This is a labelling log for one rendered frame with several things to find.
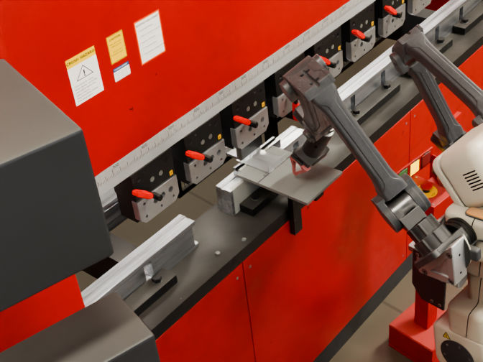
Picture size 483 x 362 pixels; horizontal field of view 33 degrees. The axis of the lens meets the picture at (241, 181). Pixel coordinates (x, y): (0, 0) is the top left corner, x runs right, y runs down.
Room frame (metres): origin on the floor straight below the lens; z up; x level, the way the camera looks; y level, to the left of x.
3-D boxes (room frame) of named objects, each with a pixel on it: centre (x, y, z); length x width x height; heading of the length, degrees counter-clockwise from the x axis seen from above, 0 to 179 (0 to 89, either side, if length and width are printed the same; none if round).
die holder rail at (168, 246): (1.67, 0.34, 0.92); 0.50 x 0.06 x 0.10; 136
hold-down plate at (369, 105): (2.47, -0.50, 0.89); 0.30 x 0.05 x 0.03; 136
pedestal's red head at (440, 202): (2.11, -0.62, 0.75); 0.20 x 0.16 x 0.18; 129
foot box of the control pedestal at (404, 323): (2.08, -0.64, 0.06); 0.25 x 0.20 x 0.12; 39
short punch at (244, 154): (2.07, -0.04, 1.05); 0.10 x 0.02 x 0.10; 136
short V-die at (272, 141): (2.09, -0.06, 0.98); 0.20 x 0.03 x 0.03; 136
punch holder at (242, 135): (2.05, -0.02, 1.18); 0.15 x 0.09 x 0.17; 136
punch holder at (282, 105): (2.19, -0.16, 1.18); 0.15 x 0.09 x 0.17; 136
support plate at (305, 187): (1.97, -0.14, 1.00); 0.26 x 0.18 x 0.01; 46
